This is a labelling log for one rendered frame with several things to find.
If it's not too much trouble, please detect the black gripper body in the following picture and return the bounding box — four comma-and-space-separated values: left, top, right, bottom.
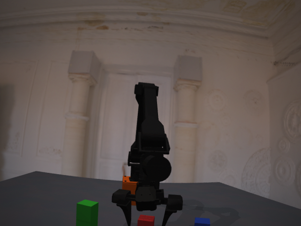
112, 174, 183, 210

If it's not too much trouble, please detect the green block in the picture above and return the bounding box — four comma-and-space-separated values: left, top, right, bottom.
76, 217, 98, 226
76, 200, 99, 222

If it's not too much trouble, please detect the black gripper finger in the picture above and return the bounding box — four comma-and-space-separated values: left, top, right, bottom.
162, 206, 177, 226
116, 201, 132, 226

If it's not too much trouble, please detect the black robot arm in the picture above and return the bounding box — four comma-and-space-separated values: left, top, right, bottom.
127, 82, 171, 211

